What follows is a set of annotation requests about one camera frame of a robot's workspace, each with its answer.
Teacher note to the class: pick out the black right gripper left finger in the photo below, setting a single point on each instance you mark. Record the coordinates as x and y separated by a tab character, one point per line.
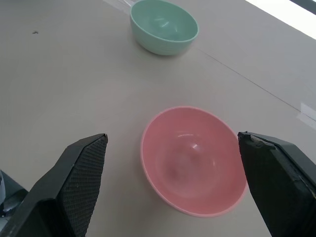
74	182

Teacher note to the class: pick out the green plastic bowl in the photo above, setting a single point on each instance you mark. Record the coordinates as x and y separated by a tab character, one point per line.
164	26

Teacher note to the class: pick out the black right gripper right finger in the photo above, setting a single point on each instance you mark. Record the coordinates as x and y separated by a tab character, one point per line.
274	187

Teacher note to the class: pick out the silver robot body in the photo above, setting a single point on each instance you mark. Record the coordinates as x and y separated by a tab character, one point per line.
8	195

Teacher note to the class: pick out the pink plastic bowl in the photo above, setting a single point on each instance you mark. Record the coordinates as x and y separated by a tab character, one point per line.
195	170

